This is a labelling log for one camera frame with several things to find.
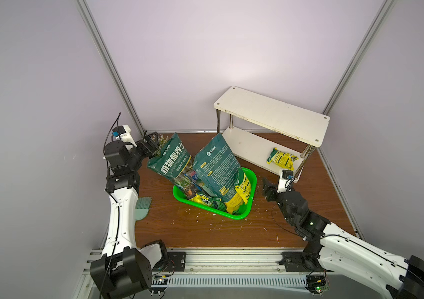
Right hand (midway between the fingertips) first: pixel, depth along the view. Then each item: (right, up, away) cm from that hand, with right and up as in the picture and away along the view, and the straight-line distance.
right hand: (272, 176), depth 76 cm
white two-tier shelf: (0, +19, +1) cm, 19 cm away
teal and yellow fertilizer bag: (-23, +3, +2) cm, 23 cm away
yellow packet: (+10, +6, +16) cm, 20 cm away
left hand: (-49, +17, -4) cm, 52 cm away
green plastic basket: (-22, -16, +2) cm, 27 cm away
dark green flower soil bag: (-43, +7, +4) cm, 44 cm away
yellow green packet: (-28, -11, +1) cm, 30 cm away
